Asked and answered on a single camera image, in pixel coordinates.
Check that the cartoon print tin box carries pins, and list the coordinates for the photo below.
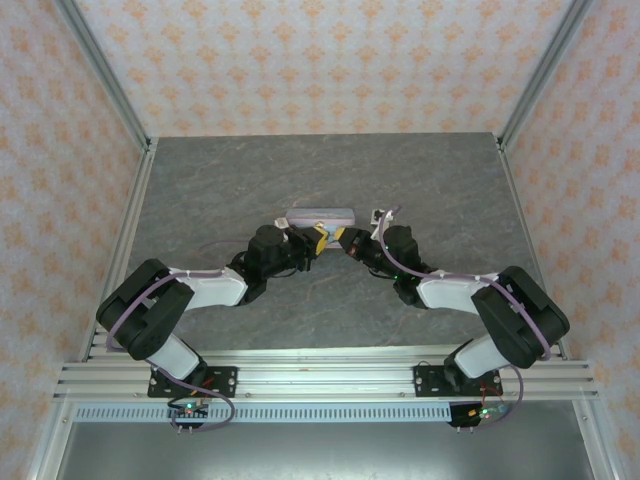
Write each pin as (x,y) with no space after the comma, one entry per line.
(320,216)

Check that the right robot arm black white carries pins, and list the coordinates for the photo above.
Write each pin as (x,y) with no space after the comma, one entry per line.
(520,320)

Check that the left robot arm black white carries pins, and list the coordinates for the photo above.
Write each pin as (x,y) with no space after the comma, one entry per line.
(145,320)

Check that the grey metal panel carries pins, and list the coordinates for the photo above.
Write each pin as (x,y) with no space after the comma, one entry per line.
(320,455)

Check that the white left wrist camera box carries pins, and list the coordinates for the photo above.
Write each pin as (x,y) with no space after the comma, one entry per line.
(281,221)

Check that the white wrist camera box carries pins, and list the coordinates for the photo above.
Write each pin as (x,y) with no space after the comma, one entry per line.
(281,221)
(376,216)

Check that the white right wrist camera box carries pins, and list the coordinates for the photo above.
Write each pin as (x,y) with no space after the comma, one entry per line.
(376,216)

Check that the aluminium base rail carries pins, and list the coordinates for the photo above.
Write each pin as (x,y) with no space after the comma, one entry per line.
(325,380)

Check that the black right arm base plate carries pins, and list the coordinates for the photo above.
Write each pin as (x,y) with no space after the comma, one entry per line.
(425,380)

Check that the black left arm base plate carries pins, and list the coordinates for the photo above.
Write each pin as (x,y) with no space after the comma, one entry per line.
(225,380)

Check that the aluminium table side rail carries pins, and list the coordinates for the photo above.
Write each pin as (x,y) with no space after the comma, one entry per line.
(512,175)
(142,175)

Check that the aluminium frame post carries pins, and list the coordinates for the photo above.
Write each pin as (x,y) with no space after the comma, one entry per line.
(107,75)
(540,75)

